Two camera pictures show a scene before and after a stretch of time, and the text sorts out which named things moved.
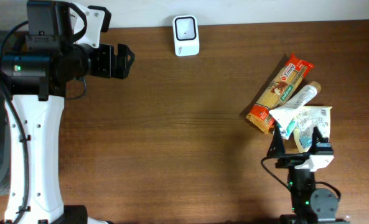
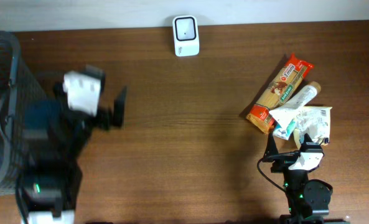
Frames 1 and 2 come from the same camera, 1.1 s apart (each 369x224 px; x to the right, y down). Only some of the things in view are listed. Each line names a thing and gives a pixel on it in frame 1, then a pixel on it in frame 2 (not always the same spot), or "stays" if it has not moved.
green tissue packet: [286, 133] stays
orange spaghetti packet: [285, 83] stays
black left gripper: [106, 68] to [103, 114]
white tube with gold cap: [287, 112] stays
